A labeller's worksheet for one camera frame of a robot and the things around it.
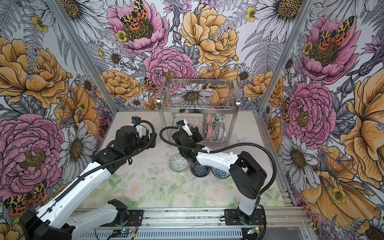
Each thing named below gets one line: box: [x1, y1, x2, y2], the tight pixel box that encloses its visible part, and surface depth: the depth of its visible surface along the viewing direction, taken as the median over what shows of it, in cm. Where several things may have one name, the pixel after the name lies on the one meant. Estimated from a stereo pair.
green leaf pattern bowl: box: [213, 113, 225, 125], surface depth 111 cm
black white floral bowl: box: [206, 113, 214, 125], surface depth 104 cm
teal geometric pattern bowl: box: [169, 153, 189, 172], surface depth 93 cm
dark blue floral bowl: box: [190, 163, 211, 178], surface depth 90 cm
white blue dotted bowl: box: [211, 166, 231, 179], surface depth 89 cm
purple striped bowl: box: [213, 124, 226, 141], surface depth 99 cm
